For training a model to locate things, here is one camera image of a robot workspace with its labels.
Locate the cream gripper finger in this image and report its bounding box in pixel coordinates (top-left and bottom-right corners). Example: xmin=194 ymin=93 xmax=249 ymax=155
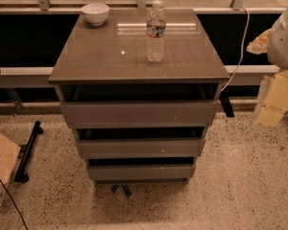
xmin=247 ymin=29 xmax=271 ymax=55

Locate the grey top drawer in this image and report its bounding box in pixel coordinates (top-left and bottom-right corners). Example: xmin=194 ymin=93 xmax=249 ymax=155
xmin=60 ymin=102 xmax=216 ymax=128

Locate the grey drawer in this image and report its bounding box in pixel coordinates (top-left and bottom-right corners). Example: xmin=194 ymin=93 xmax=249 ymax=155
xmin=87 ymin=165 xmax=196 ymax=181
xmin=60 ymin=102 xmax=216 ymax=128
xmin=76 ymin=138 xmax=205 ymax=159

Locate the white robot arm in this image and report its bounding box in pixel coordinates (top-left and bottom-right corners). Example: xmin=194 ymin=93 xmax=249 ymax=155
xmin=247 ymin=8 xmax=288 ymax=132

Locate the grey drawer cabinet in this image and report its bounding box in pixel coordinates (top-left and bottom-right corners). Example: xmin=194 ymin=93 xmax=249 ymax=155
xmin=49 ymin=9 xmax=228 ymax=184

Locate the grey bottom drawer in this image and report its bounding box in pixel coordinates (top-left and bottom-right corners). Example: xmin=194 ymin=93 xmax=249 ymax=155
xmin=87 ymin=165 xmax=196 ymax=181

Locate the grey middle drawer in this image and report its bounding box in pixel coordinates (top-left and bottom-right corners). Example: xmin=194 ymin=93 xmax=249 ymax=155
xmin=76 ymin=138 xmax=205 ymax=159

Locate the clear plastic water bottle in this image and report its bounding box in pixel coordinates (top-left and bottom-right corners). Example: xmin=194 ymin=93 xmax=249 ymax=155
xmin=146 ymin=0 xmax=166 ymax=62

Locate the white ceramic bowl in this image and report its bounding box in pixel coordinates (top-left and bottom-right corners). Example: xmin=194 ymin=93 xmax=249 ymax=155
xmin=82 ymin=3 xmax=109 ymax=26

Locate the metal window railing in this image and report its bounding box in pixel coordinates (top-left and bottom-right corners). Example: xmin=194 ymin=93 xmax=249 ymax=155
xmin=0 ymin=0 xmax=288 ymax=89

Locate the black stand bar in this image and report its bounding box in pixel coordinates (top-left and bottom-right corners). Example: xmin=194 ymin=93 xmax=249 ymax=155
xmin=14 ymin=121 xmax=43 ymax=183

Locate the cardboard box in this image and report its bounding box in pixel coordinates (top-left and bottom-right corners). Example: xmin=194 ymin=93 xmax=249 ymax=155
xmin=0 ymin=133 xmax=20 ymax=206

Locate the white cable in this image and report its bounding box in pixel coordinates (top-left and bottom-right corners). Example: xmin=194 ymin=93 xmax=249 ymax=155
xmin=220 ymin=7 xmax=251 ymax=94

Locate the black cable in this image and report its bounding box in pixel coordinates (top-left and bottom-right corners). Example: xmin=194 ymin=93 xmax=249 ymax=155
xmin=0 ymin=163 xmax=29 ymax=230

